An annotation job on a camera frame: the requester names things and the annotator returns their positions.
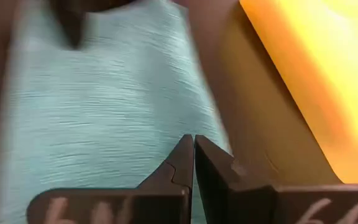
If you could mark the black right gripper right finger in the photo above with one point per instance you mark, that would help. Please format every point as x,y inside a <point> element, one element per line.
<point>259,205</point>

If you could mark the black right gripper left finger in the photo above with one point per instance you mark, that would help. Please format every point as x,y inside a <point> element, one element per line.
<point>120,205</point>

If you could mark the blue microfiber towel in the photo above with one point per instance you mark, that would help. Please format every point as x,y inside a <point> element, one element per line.
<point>104,93</point>

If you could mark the yellow plastic bin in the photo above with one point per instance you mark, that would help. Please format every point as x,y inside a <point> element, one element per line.
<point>337,77</point>

